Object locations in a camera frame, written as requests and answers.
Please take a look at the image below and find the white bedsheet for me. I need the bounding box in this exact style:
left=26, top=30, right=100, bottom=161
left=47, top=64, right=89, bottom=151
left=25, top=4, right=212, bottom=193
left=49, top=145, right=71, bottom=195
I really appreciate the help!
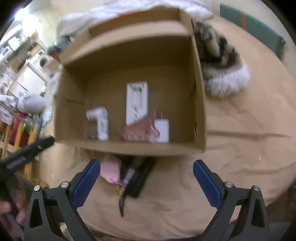
left=56, top=1, right=214, bottom=37

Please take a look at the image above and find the white washing machine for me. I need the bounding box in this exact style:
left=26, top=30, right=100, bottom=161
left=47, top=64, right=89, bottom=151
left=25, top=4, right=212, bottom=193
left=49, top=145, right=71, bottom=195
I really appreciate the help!
left=27, top=50, right=50, bottom=78

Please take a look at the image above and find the white square charger case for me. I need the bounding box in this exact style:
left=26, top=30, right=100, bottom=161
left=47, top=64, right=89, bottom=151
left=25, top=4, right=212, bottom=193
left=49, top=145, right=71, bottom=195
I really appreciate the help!
left=154, top=119, right=170, bottom=144

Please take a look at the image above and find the furry patterned blanket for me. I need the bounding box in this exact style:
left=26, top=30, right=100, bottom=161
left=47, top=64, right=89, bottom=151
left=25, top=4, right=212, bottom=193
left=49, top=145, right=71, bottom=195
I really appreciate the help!
left=192, top=20, right=251, bottom=98

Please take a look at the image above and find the white pill bottle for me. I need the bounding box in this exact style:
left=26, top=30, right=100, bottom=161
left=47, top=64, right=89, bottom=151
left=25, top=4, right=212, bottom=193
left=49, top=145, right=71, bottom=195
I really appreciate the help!
left=86, top=107, right=109, bottom=141

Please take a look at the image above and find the beige bed cover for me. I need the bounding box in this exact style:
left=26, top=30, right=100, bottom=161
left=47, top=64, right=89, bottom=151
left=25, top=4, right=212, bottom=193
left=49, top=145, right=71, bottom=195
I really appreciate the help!
left=40, top=16, right=295, bottom=240

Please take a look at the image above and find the person's left hand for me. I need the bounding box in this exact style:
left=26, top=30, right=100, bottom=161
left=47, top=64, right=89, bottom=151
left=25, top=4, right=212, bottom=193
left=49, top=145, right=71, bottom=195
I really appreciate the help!
left=0, top=182, right=30, bottom=239

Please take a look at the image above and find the grey plastic bag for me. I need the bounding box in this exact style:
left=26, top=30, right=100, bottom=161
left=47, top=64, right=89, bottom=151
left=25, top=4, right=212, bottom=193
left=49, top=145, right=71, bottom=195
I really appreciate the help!
left=17, top=93, right=47, bottom=114

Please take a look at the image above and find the wooden chair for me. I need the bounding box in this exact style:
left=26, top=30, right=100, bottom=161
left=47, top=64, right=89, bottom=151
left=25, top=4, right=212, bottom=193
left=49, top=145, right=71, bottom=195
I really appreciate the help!
left=0, top=120, right=41, bottom=181

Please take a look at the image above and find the white remote back cover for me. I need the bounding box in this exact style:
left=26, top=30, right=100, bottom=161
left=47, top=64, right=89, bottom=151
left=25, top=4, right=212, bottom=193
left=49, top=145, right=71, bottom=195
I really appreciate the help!
left=125, top=82, right=149, bottom=125

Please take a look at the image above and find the cardboard box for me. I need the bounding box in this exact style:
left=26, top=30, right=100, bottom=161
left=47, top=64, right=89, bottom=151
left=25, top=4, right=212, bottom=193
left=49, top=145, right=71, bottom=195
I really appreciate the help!
left=55, top=8, right=207, bottom=156

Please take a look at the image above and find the pink comb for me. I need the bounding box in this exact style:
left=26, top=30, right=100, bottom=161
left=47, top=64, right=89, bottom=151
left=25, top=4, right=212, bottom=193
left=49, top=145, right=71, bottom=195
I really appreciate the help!
left=122, top=112, right=160, bottom=143

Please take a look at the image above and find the pink perfume bottle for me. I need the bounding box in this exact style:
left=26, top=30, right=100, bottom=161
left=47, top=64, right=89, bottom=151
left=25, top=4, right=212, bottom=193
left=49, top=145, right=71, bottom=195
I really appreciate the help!
left=100, top=154, right=125, bottom=195

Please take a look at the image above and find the black lighter with label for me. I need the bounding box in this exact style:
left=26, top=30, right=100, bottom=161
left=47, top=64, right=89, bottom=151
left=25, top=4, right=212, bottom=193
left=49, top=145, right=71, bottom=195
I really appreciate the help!
left=118, top=156, right=157, bottom=217

